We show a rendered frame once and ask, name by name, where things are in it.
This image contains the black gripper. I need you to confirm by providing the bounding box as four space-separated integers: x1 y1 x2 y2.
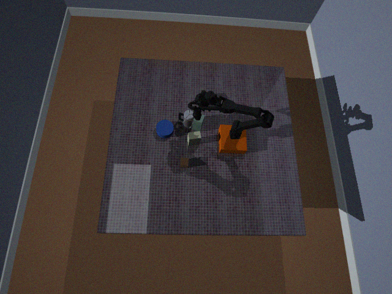
188 90 211 121

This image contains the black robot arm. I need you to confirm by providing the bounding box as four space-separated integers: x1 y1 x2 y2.
195 91 274 139

